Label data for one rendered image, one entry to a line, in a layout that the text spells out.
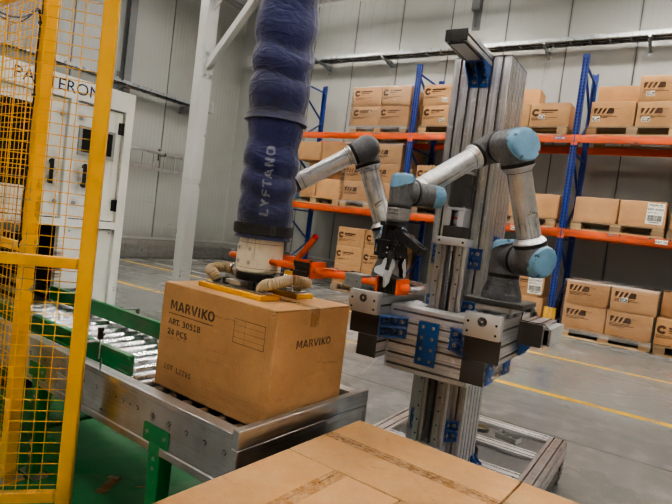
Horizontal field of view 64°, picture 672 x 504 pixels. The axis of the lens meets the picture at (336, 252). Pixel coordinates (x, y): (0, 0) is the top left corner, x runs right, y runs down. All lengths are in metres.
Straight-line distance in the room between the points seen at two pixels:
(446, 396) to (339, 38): 11.11
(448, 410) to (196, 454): 1.10
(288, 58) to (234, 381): 1.15
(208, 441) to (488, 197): 1.44
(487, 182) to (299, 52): 0.94
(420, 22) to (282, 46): 10.00
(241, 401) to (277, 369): 0.18
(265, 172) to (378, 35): 10.48
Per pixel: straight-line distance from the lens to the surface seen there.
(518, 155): 1.92
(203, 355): 2.01
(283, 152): 2.00
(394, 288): 1.68
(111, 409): 2.21
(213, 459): 1.80
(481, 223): 2.36
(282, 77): 2.03
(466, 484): 1.74
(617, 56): 10.62
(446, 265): 2.34
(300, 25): 2.09
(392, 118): 10.02
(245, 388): 1.86
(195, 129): 5.00
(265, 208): 1.97
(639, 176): 10.11
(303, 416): 1.89
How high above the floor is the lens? 1.25
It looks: 3 degrees down
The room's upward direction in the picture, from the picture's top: 7 degrees clockwise
